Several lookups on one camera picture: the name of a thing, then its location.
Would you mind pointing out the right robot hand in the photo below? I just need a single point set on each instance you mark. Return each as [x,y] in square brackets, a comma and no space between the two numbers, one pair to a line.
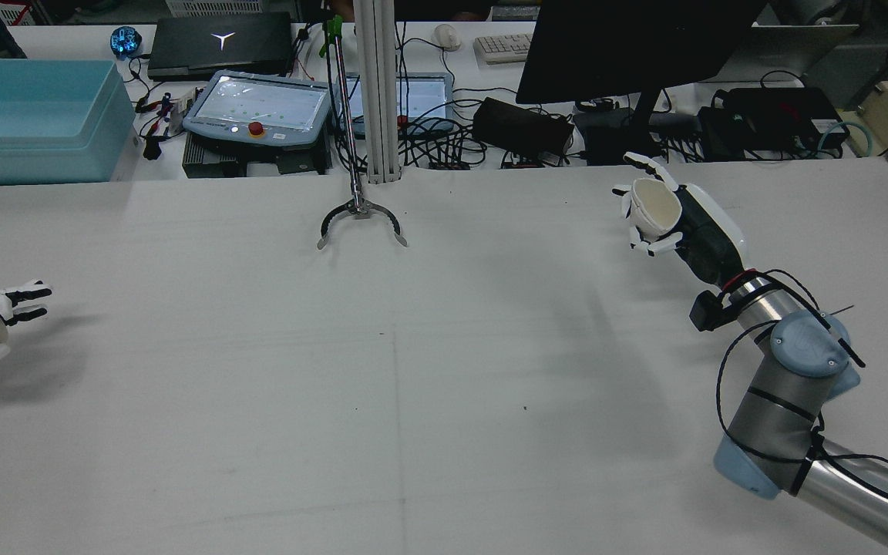
[714,239]

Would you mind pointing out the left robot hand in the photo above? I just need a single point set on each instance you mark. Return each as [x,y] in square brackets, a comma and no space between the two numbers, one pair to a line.
[5,298]

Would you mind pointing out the white paper cup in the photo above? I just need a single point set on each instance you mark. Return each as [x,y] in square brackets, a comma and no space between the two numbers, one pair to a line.
[656,204]

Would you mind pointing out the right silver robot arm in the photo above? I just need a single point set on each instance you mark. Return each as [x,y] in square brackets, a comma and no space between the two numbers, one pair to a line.
[775,416]

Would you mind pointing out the black electronics case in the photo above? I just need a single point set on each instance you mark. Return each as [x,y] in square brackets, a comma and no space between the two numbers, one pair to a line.
[775,116]

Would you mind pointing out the light blue plastic bin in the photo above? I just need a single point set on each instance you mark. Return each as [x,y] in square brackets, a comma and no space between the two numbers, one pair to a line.
[28,123]

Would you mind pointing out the silver Huawei monitor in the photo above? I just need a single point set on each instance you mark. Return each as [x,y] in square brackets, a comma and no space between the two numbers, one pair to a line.
[798,50]

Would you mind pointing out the black orange power strip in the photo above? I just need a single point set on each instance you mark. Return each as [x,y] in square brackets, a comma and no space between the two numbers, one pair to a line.
[521,161]
[448,164]

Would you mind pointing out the black Huawei monitor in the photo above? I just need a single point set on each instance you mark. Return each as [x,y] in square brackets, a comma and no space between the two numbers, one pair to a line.
[629,46]

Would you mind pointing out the black power brick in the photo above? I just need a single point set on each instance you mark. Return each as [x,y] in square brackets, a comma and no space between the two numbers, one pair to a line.
[521,123]

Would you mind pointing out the black controller box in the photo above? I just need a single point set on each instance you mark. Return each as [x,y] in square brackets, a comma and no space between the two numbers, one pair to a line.
[216,162]

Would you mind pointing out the blue glittery ball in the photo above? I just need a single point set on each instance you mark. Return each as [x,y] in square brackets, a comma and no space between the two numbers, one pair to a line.
[126,41]

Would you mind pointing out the white keyboard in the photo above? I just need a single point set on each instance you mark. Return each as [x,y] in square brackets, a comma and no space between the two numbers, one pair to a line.
[502,48]

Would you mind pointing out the teach pendant with red button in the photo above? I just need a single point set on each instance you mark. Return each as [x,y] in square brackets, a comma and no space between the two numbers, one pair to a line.
[259,104]

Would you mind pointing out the grey blue teach pendant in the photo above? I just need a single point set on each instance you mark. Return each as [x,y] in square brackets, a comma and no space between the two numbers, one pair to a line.
[425,96]

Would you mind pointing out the black laptop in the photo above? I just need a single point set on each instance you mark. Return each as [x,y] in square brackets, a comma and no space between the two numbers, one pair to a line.
[213,46]

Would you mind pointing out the white computer mouse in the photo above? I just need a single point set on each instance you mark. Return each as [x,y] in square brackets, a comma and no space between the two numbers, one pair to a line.
[446,36]

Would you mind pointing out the white plastic basket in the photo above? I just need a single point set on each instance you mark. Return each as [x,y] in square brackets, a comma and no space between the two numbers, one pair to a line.
[213,7]

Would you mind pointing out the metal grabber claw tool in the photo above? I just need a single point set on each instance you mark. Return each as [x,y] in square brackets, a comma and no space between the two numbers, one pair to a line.
[351,154]

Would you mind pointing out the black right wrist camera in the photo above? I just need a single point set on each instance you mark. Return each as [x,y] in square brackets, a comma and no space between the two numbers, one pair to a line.
[706,312]

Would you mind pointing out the aluminium profile post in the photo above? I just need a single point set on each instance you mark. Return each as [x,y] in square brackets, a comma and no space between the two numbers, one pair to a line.
[378,92]

